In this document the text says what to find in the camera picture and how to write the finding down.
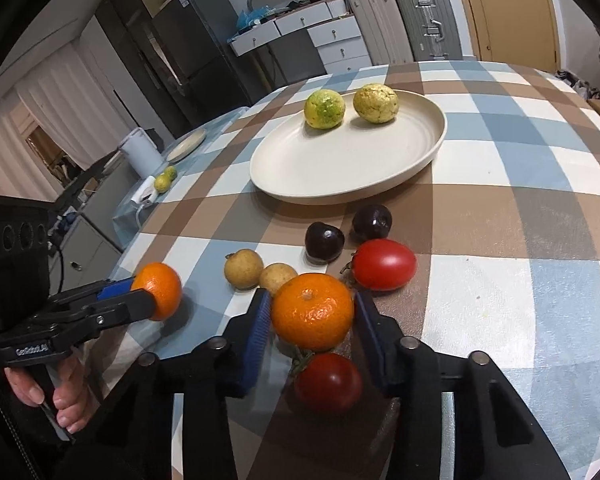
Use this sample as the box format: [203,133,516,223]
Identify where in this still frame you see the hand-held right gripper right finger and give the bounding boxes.
[352,290,571,480]

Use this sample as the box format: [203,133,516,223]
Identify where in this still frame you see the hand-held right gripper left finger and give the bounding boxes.
[87,287,273,480]

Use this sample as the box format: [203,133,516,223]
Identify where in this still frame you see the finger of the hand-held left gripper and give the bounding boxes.
[45,276,141,312]
[55,288,157,334]

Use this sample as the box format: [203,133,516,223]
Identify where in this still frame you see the small orange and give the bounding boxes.
[130,262,183,322]

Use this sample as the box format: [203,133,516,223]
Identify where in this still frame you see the round red tomato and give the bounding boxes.
[293,352,364,416]

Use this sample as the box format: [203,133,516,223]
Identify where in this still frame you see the large orange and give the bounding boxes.
[271,272,356,353]

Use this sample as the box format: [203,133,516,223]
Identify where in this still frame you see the brown longan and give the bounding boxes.
[258,263,299,296]
[224,249,265,291]

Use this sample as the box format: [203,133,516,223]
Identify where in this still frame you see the oval red tomato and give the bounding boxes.
[351,239,418,292]

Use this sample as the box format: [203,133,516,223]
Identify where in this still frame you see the dark purple plum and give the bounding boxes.
[351,204,394,241]
[304,221,346,264]

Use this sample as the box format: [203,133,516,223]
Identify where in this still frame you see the large cream plate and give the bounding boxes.
[249,88,448,206]

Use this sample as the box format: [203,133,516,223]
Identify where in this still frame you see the person's left hand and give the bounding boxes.
[4,354,94,434]

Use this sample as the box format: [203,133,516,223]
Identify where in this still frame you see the grey low cabinet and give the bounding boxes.
[50,157,142,292]

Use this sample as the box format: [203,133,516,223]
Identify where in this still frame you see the white charger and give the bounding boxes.
[130,186,159,209]

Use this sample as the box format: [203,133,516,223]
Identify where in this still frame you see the white kettle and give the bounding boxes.
[118,127,164,179]

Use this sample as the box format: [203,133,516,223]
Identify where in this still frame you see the white curtain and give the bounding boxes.
[0,42,146,206]

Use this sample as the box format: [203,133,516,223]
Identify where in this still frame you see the small beige plate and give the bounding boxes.
[165,129,208,163]

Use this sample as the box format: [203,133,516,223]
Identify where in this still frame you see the checked tablecloth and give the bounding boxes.
[111,60,600,480]

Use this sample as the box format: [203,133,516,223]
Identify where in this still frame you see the green yellow guava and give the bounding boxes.
[304,89,345,130]

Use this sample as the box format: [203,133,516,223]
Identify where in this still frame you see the pale yellow guava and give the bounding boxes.
[353,83,400,125]

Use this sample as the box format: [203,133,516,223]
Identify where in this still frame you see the dark grey fridge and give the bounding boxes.
[150,0,267,128]

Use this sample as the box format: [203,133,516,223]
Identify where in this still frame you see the blue plastic bag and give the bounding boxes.
[236,5,282,32]

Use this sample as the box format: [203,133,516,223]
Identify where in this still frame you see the white drawer cabinet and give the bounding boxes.
[229,0,374,77]

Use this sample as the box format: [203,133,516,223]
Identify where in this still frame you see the beige suitcase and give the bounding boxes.
[344,0,414,67]

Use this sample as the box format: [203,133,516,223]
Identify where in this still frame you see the grey suitcase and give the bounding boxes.
[393,0,464,63]

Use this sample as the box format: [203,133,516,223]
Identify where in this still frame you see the wooden door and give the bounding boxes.
[449,0,565,70]

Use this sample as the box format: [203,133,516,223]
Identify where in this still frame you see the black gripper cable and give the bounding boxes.
[45,240,67,293]

